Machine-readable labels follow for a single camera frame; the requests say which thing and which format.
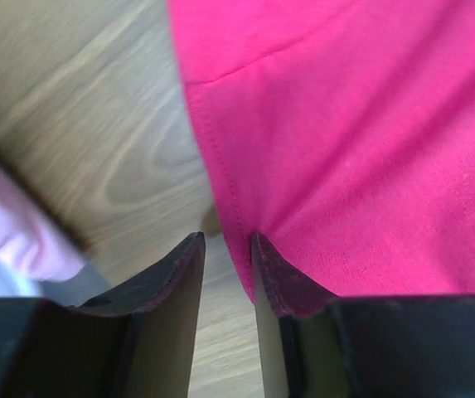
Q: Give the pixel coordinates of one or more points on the clear plastic bin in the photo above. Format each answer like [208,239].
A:
[75,291]

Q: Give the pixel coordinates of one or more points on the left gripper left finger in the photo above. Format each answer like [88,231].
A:
[135,340]

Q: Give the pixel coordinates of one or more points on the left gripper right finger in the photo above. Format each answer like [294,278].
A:
[315,344]

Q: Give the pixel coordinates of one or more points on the light pink t shirt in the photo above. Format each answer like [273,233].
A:
[30,243]

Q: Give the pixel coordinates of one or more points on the magenta t shirt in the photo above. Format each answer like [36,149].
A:
[343,131]

